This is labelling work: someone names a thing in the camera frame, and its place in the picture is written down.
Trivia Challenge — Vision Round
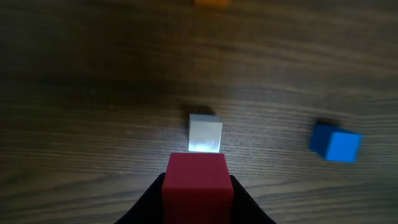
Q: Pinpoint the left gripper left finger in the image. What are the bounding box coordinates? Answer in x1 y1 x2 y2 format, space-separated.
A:
113 172 165 224

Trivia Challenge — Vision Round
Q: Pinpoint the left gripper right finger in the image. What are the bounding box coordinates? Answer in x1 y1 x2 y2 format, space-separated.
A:
229 174 277 224

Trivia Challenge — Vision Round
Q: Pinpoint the red cube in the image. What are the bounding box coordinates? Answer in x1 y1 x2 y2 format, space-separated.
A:
160 152 234 224

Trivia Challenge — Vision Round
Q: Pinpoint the orange cube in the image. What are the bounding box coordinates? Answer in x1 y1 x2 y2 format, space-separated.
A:
193 0 231 9

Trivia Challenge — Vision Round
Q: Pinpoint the white cube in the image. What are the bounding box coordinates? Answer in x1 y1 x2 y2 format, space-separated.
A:
188 113 223 154

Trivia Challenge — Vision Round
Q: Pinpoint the blue cube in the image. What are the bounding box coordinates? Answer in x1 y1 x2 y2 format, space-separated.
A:
308 123 364 164

